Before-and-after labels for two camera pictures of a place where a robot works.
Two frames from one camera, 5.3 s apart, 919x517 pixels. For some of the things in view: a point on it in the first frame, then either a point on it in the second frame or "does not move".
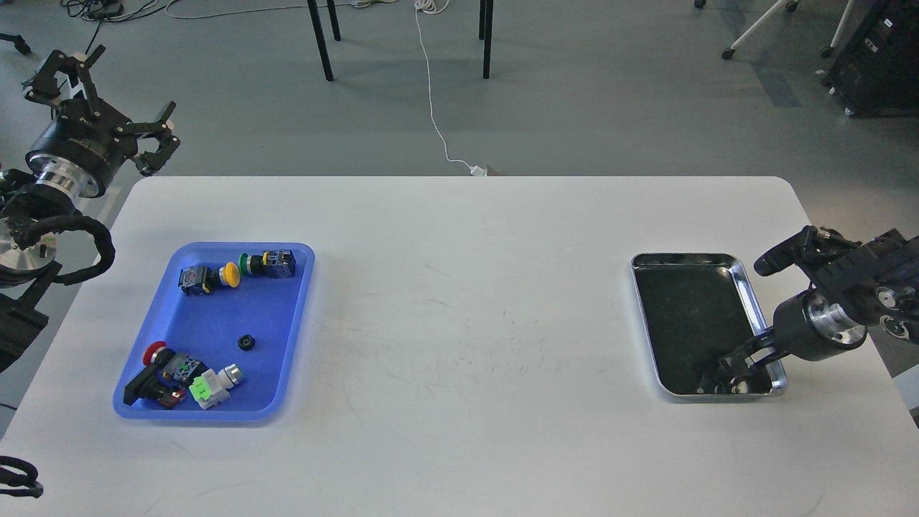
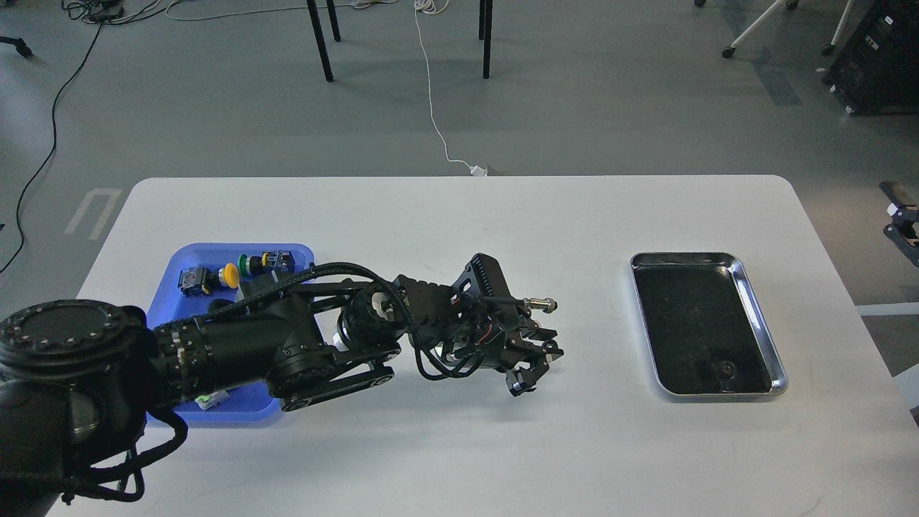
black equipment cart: [876, 73] does not move
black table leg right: [485, 30] does not move
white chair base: [791, 6] does not move
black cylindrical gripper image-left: [83, 141] -> [501, 347]
